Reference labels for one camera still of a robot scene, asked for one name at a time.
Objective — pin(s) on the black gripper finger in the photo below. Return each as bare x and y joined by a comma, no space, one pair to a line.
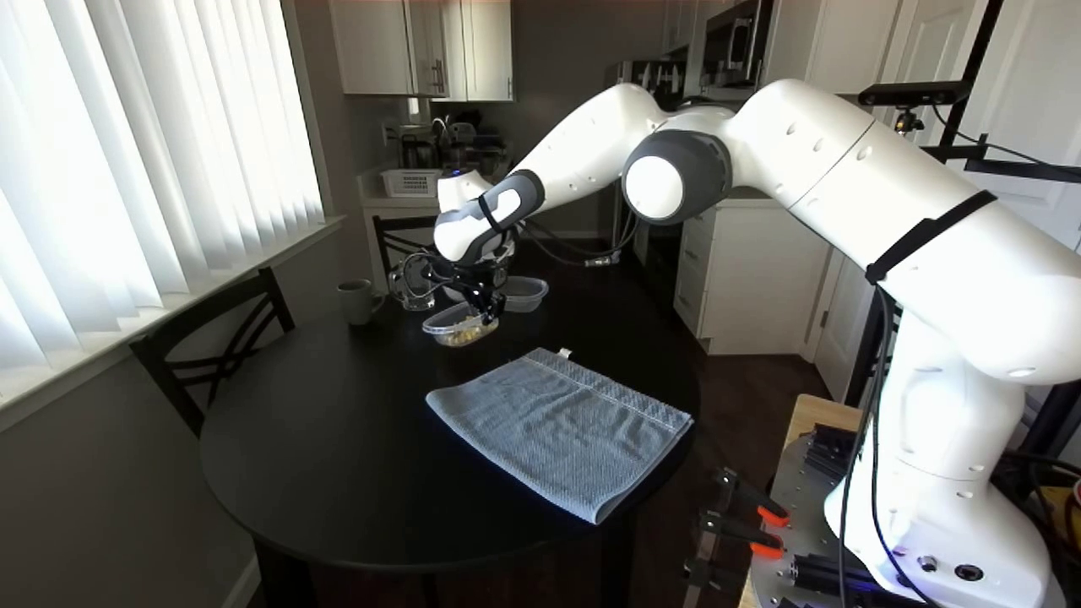
496,305
463,294

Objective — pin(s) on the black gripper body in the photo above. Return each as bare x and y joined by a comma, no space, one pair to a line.
481,268

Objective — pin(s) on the clear plastic bowl with sweets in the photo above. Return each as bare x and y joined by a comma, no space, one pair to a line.
457,325

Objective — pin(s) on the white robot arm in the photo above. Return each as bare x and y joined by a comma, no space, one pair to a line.
990,305

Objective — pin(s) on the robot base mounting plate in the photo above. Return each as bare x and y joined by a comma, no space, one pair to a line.
798,487

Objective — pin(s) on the clear plastic rectangular container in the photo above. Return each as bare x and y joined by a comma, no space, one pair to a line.
526,294

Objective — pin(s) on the light blue towel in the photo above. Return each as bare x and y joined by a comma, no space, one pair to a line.
568,433

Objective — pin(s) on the black wooden chair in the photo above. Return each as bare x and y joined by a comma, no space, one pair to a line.
202,350

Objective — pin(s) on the vertical window blinds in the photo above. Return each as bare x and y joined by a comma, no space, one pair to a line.
145,145

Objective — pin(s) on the red handled clamp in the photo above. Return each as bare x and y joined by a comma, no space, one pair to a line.
705,566
734,489

